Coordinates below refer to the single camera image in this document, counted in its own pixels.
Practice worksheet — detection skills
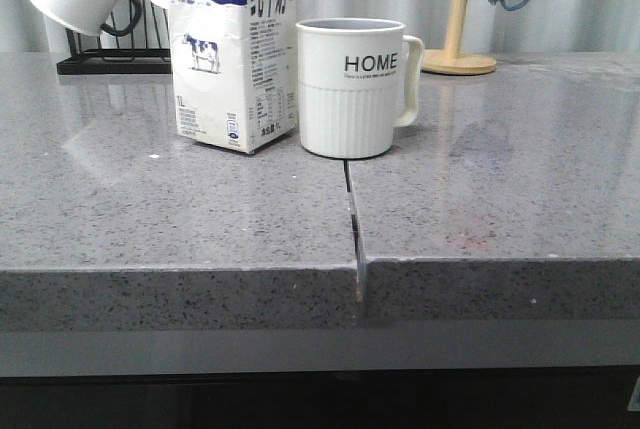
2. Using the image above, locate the white milk carton with cow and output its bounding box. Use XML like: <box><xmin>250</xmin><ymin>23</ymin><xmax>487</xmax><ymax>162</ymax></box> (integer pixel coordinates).
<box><xmin>168</xmin><ymin>0</ymin><xmax>297</xmax><ymax>154</ymax></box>

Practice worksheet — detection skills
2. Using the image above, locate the white HOME mug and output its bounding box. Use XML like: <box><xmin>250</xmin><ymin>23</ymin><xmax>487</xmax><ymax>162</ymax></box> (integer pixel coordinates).
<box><xmin>296</xmin><ymin>18</ymin><xmax>424</xmax><ymax>159</ymax></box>

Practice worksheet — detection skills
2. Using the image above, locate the wooden mug tree stand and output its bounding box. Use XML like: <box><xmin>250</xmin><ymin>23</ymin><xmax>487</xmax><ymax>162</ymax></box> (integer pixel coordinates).
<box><xmin>422</xmin><ymin>0</ymin><xmax>497</xmax><ymax>76</ymax></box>

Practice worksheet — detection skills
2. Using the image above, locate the black wire mug rack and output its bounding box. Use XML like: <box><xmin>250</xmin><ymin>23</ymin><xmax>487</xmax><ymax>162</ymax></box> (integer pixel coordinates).
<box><xmin>56</xmin><ymin>0</ymin><xmax>171</xmax><ymax>75</ymax></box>

